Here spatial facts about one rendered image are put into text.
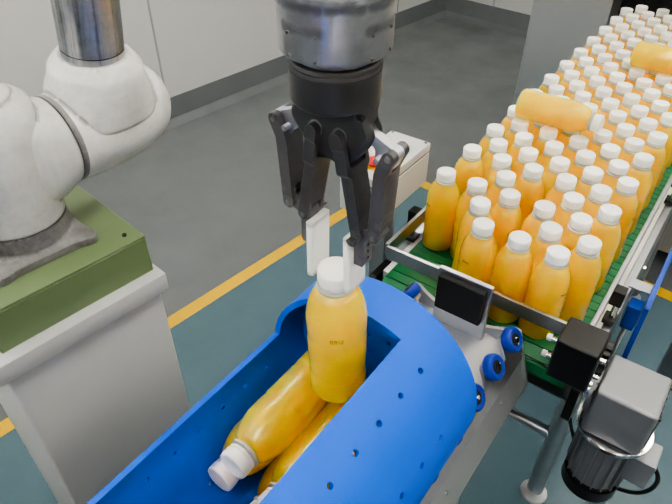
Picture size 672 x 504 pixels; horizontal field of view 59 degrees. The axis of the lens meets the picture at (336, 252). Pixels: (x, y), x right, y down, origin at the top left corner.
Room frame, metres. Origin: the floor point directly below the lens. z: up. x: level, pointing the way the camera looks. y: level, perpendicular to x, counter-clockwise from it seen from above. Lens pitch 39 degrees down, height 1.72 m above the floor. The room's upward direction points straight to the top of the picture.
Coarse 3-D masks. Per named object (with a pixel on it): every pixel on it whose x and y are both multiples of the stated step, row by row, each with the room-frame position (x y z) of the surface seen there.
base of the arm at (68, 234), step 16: (64, 224) 0.81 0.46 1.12; (80, 224) 0.84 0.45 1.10; (16, 240) 0.75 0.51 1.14; (32, 240) 0.76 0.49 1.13; (48, 240) 0.77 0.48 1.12; (64, 240) 0.79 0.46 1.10; (80, 240) 0.80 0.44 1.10; (96, 240) 0.82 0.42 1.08; (0, 256) 0.74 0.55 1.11; (16, 256) 0.74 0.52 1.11; (32, 256) 0.75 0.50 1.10; (48, 256) 0.76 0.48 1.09; (0, 272) 0.71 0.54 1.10; (16, 272) 0.72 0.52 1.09
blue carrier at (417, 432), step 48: (384, 288) 0.53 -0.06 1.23; (288, 336) 0.59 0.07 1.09; (384, 336) 0.53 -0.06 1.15; (432, 336) 0.47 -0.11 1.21; (240, 384) 0.50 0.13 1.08; (384, 384) 0.40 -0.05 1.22; (432, 384) 0.42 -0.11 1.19; (192, 432) 0.43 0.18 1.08; (336, 432) 0.34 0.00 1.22; (384, 432) 0.35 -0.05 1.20; (432, 432) 0.38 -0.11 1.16; (144, 480) 0.37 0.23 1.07; (192, 480) 0.40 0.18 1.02; (240, 480) 0.42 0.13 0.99; (288, 480) 0.29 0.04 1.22; (336, 480) 0.30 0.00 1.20; (384, 480) 0.32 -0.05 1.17; (432, 480) 0.36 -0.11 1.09
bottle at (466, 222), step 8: (464, 216) 0.93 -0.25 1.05; (472, 216) 0.92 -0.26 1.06; (480, 216) 0.91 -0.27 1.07; (488, 216) 0.92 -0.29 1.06; (464, 224) 0.92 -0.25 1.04; (472, 224) 0.91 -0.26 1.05; (464, 232) 0.91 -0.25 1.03; (456, 240) 0.94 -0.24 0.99; (456, 248) 0.93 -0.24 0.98; (456, 256) 0.92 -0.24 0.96; (456, 264) 0.92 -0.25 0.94
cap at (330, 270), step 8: (336, 256) 0.48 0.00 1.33; (320, 264) 0.46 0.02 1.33; (328, 264) 0.46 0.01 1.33; (336, 264) 0.46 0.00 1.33; (320, 272) 0.45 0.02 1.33; (328, 272) 0.45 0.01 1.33; (336, 272) 0.45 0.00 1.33; (320, 280) 0.45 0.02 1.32; (328, 280) 0.44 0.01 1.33; (336, 280) 0.44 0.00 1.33; (328, 288) 0.44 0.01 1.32; (336, 288) 0.44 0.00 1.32
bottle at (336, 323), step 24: (312, 288) 0.47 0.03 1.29; (312, 312) 0.44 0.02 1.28; (336, 312) 0.43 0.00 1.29; (360, 312) 0.44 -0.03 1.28; (312, 336) 0.44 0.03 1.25; (336, 336) 0.43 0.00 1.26; (360, 336) 0.44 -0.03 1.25; (312, 360) 0.44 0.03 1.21; (336, 360) 0.43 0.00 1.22; (360, 360) 0.44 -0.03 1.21; (312, 384) 0.45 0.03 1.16; (336, 384) 0.43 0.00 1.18; (360, 384) 0.44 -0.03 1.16
